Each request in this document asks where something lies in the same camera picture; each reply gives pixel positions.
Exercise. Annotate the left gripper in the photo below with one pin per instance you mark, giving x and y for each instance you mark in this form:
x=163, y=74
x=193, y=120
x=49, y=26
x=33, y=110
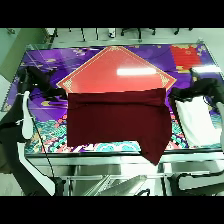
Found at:
x=57, y=92

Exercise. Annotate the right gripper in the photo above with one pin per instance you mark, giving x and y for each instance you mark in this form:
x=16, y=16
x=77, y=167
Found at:
x=178, y=93

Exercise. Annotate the dark red T-shirt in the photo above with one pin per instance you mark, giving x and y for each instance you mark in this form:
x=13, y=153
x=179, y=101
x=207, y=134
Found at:
x=116, y=123

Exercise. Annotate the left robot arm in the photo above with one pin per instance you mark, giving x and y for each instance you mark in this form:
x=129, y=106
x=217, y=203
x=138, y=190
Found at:
x=27, y=113

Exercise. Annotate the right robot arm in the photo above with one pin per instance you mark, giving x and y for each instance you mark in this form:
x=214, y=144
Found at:
x=208, y=87

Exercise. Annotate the white garment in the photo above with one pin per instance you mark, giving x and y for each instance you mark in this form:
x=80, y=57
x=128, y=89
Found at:
x=198, y=123

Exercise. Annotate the black office chair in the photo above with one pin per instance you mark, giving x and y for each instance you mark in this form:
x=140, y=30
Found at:
x=138, y=31
x=182, y=30

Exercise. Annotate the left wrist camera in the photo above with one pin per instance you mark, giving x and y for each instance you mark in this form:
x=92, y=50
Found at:
x=46, y=76

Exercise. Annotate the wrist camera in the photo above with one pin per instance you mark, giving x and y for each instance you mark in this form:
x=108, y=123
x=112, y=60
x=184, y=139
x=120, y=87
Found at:
x=195, y=75
x=46, y=76

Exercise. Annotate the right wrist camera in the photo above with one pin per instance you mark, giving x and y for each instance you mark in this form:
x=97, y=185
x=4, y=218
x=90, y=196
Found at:
x=195, y=75

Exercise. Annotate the silver frame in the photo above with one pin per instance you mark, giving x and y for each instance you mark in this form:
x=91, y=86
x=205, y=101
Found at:
x=100, y=166

